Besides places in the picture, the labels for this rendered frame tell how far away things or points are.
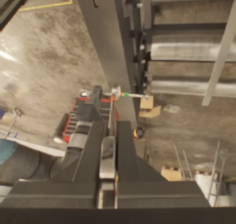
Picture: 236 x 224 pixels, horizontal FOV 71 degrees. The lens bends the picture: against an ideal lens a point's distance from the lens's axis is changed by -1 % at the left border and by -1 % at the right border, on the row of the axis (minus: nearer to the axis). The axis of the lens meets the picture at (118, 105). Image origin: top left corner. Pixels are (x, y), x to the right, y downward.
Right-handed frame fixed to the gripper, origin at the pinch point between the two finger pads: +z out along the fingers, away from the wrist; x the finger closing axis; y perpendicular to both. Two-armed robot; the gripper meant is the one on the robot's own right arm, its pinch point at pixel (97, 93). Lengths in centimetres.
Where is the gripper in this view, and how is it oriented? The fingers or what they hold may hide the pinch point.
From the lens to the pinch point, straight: 62.5
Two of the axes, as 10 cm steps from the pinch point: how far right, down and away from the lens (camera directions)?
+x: 1.7, 4.9, 8.5
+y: -9.7, -0.8, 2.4
